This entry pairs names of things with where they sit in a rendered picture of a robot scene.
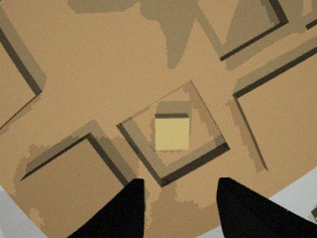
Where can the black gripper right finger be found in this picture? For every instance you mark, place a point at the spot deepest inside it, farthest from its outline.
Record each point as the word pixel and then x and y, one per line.
pixel 246 214

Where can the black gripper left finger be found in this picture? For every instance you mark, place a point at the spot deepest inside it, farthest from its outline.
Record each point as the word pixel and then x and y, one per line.
pixel 122 217

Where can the tan block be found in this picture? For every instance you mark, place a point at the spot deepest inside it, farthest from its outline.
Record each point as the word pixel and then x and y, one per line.
pixel 314 212
pixel 172 132

